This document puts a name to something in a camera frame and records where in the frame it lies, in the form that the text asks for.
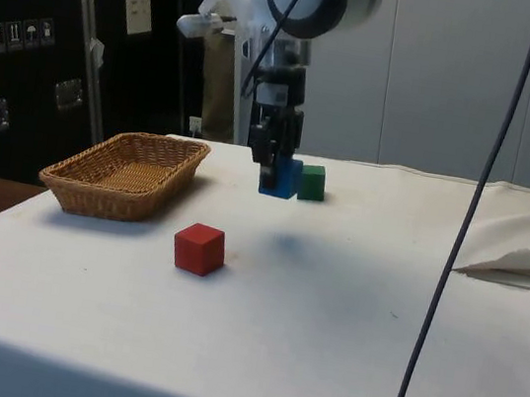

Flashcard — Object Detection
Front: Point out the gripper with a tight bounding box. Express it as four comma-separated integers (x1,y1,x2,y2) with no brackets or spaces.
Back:
240,61,313,196

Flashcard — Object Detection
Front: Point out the blue cube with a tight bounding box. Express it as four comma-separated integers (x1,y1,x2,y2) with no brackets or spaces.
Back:
258,153,305,202

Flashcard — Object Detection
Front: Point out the green cube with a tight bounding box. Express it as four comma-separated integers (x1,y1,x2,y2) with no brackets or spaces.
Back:
296,162,330,204

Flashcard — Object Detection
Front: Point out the red cube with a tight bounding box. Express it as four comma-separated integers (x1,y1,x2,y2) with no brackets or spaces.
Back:
169,219,231,280

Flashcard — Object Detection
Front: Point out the wicker basket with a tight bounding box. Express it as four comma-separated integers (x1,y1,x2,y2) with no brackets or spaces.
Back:
33,118,213,235

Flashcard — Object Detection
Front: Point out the pale grey locker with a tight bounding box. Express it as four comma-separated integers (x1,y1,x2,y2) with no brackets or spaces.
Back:
295,0,530,193

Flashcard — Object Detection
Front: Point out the black cable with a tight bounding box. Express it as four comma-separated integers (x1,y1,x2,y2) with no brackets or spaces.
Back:
385,0,530,397
239,0,326,108

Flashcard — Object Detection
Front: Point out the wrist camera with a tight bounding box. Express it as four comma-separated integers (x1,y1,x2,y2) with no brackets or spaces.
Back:
175,7,227,44

